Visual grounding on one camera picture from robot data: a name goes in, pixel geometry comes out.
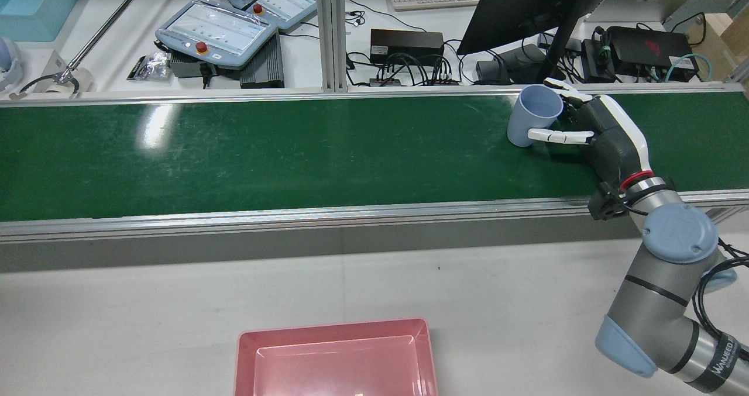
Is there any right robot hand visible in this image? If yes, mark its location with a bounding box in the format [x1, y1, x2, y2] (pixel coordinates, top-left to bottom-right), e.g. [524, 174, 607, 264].
[528, 79, 654, 190]

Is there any blue plastic cup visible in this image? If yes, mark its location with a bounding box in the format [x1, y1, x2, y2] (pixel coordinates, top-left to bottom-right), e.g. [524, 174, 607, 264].
[507, 85, 564, 148]

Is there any brown cardboard box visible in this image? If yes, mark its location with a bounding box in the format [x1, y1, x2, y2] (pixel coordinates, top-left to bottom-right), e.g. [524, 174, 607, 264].
[685, 13, 749, 81]

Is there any black power box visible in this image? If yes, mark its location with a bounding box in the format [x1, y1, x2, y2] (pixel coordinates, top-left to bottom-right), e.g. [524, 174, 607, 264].
[370, 29, 445, 67]

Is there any pink plastic box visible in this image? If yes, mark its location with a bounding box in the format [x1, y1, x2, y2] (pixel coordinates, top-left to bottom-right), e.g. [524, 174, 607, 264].
[234, 318, 439, 396]

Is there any black power adapter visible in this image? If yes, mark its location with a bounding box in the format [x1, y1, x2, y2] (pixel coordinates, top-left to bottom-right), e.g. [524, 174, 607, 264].
[582, 38, 615, 84]

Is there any black mini computer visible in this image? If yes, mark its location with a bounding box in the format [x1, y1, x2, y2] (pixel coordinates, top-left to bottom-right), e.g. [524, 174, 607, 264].
[606, 26, 700, 82]

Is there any black monitor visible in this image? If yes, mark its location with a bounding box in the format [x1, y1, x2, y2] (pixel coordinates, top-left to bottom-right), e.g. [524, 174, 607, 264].
[456, 0, 621, 85]

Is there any green conveyor belt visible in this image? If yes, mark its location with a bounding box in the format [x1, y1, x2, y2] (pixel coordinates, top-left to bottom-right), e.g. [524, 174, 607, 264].
[0, 86, 749, 245]

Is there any large blue teach pendant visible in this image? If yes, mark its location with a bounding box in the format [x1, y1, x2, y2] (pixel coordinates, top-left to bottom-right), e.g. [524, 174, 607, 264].
[155, 0, 279, 70]

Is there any plastic bag with black parts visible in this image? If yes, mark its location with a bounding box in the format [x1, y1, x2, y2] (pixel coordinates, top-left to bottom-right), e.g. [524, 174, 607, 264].
[128, 51, 171, 82]

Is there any metal reacher grabber tool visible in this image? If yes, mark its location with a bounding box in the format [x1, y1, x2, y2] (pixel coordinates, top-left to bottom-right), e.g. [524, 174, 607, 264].
[9, 0, 156, 101]

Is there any white tape roll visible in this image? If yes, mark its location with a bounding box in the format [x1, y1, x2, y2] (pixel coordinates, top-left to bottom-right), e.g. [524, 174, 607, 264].
[44, 67, 94, 95]

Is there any teal plastic bin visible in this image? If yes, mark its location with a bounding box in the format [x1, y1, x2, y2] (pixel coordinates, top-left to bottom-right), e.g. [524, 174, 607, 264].
[0, 0, 85, 43]

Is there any coiled blue translucent tube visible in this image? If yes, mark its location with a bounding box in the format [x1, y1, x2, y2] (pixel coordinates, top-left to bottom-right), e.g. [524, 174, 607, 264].
[0, 36, 24, 92]

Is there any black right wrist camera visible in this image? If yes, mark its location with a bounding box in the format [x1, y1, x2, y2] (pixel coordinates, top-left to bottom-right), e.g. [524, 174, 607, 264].
[588, 181, 630, 221]

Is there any teal network cable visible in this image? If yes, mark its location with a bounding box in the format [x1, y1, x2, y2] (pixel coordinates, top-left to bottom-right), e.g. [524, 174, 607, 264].
[667, 54, 716, 84]

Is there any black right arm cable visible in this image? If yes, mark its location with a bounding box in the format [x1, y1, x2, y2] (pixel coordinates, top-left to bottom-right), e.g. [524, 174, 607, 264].
[692, 238, 749, 361]

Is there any aluminium extrusion post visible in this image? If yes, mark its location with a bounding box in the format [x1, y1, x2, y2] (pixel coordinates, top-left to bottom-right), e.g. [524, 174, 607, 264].
[316, 0, 347, 92]

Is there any blue teach pendant with cable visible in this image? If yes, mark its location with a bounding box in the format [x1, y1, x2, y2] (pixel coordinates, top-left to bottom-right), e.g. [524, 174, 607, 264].
[225, 0, 319, 32]

